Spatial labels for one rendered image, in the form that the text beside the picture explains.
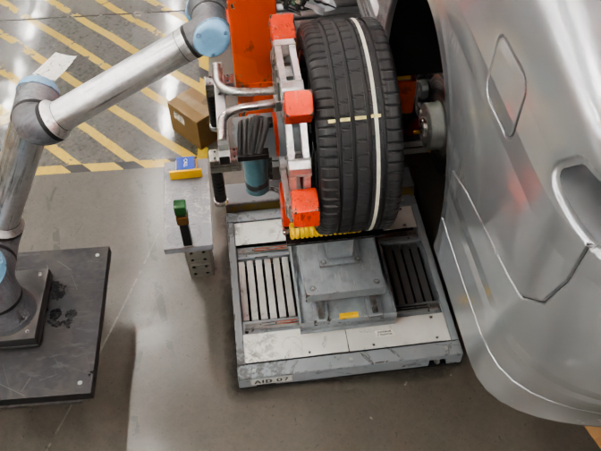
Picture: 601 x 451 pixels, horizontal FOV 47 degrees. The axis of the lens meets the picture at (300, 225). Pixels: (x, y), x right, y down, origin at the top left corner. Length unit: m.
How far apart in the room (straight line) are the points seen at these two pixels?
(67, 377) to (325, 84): 1.26
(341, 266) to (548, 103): 1.51
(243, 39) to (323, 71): 0.59
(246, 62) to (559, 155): 1.49
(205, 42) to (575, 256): 1.00
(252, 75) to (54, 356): 1.18
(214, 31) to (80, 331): 1.20
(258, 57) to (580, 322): 1.54
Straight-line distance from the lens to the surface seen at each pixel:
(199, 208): 2.51
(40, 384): 2.42
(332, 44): 1.96
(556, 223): 1.25
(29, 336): 2.46
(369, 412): 2.55
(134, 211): 3.16
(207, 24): 1.73
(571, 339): 1.39
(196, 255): 2.76
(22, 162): 2.19
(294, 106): 1.81
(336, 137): 1.85
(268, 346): 2.58
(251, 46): 2.44
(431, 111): 2.16
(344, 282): 2.55
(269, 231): 2.89
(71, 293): 2.57
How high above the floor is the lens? 2.32
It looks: 50 degrees down
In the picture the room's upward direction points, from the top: 1 degrees counter-clockwise
